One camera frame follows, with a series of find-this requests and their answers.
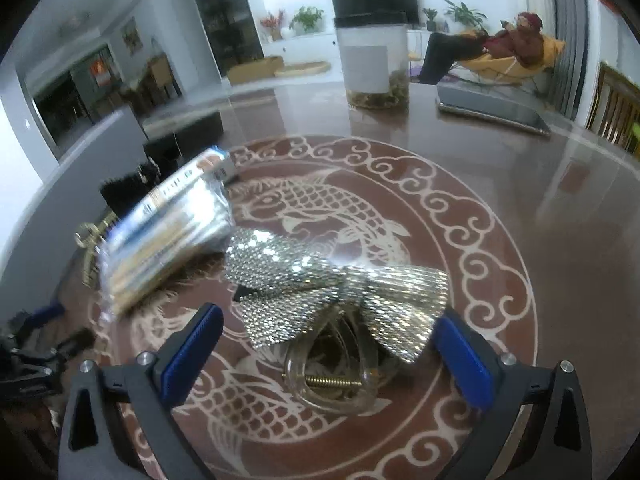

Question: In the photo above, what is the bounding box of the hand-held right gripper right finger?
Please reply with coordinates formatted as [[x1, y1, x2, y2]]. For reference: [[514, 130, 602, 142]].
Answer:
[[432, 307, 594, 480]]

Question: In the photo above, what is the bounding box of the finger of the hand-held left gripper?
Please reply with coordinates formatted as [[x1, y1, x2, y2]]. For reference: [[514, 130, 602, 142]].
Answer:
[[47, 327, 97, 362], [15, 304, 67, 332]]

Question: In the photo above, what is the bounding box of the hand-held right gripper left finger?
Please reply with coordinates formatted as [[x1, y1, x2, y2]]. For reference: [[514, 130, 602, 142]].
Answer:
[[59, 302, 225, 480]]

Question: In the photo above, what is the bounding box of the clear plastic packet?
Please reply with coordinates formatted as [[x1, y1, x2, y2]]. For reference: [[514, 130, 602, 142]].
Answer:
[[99, 146, 237, 317]]

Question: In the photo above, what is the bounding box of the silver sequin bow hair clip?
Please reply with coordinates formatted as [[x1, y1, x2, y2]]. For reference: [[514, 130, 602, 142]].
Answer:
[[225, 227, 450, 415]]

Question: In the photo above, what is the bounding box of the black fluffy hair clip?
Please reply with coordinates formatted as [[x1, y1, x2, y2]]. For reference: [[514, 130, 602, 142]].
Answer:
[[99, 159, 164, 217]]

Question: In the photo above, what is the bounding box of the brown patterned glass desktop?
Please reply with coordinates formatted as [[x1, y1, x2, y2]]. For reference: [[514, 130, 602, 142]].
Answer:
[[0, 80, 640, 480]]

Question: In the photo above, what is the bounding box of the gold metal ornament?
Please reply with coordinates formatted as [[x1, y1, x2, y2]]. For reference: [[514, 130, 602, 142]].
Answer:
[[74, 214, 120, 283]]

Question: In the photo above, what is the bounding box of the dining table with chairs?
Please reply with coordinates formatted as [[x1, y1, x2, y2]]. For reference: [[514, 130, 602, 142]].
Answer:
[[120, 52, 184, 111]]

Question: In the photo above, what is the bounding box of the brown cardboard box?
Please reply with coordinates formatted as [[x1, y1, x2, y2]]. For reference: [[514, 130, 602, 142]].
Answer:
[[227, 55, 285, 86]]

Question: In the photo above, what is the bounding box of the wooden slatted chair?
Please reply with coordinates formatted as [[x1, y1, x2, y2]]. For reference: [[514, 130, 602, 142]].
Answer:
[[585, 62, 640, 157]]

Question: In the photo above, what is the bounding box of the beige round pet bed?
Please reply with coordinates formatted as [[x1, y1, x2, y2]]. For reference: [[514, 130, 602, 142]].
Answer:
[[275, 60, 332, 77]]

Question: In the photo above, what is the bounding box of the clear jar with black lid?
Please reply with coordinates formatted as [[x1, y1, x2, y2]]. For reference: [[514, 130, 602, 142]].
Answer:
[[332, 11, 411, 111]]

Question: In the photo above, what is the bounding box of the yellow lounge chair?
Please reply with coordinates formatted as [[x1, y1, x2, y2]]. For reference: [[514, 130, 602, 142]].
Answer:
[[457, 35, 569, 97]]

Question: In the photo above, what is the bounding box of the white television cabinet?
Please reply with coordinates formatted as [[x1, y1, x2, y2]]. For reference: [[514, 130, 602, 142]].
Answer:
[[262, 27, 436, 69]]

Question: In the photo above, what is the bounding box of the dark glass display cabinet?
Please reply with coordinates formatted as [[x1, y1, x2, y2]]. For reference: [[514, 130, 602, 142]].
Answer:
[[185, 0, 265, 79]]

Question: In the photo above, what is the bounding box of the vase with red flowers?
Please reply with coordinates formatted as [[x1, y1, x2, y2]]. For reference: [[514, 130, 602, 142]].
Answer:
[[260, 10, 286, 41]]

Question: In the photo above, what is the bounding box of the grey curtain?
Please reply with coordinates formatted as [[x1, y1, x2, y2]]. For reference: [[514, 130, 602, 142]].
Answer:
[[547, 0, 601, 121]]

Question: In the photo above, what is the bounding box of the leafy potted plant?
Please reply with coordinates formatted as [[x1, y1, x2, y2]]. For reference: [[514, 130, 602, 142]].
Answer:
[[444, 0, 489, 31]]

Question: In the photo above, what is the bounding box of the bushy green potted plant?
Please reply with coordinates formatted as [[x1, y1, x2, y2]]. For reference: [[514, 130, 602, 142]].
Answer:
[[290, 6, 325, 36]]

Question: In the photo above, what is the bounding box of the black flat television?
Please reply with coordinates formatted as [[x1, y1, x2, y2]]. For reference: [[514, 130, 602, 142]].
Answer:
[[331, 0, 418, 27]]

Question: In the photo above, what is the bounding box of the red wall calendar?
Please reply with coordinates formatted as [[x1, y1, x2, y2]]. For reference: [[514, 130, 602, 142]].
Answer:
[[89, 57, 111, 89]]

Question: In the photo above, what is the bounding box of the framed wall picture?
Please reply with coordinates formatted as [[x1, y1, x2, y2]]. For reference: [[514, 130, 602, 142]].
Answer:
[[122, 17, 144, 56]]

